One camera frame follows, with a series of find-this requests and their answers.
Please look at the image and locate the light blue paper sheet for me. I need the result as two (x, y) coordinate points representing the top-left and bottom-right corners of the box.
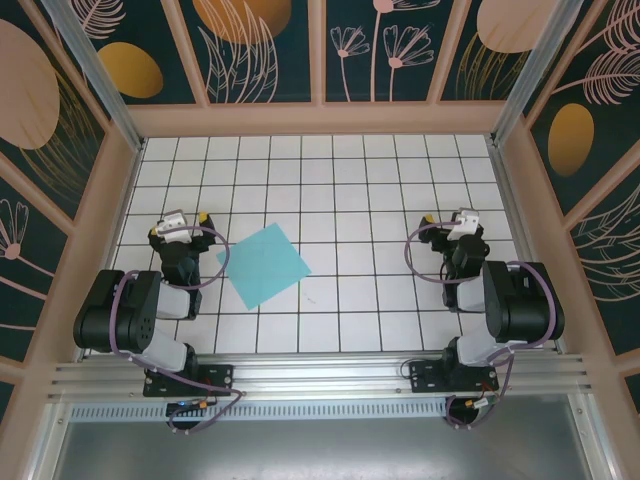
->
(215, 222), (313, 311)

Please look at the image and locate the grey metal sheet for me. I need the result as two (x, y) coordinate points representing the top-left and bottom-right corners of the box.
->
(47, 399), (614, 480)

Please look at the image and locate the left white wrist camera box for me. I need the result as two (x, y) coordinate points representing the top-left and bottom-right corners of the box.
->
(152, 210), (190, 245)

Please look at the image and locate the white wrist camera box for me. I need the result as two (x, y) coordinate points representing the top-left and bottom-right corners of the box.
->
(152, 210), (190, 245)
(446, 207), (480, 242)

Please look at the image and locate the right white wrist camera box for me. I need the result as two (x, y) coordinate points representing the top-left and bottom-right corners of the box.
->
(446, 207), (480, 242)

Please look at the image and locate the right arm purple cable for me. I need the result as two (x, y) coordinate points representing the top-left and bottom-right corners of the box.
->
(404, 223), (559, 431)

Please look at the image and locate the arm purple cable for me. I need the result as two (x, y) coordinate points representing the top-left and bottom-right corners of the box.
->
(404, 223), (559, 431)
(110, 224), (247, 435)

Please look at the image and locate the aluminium side rail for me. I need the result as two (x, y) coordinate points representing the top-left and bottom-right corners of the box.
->
(485, 135), (564, 354)

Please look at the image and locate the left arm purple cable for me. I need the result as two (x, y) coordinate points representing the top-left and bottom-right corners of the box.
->
(110, 224), (247, 435)

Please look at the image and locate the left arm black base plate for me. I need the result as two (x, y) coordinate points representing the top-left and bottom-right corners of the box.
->
(143, 363), (236, 399)

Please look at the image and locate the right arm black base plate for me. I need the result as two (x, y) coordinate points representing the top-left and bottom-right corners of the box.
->
(408, 360), (501, 396)

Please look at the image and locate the aluminium frame post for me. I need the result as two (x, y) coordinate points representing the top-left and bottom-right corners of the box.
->
(491, 0), (604, 149)
(39, 0), (146, 154)

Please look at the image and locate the long aluminium mounting rail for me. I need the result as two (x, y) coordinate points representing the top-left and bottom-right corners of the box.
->
(47, 352), (599, 401)

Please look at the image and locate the slotted grey cable duct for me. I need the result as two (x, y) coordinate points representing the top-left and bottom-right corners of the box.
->
(69, 402), (451, 422)

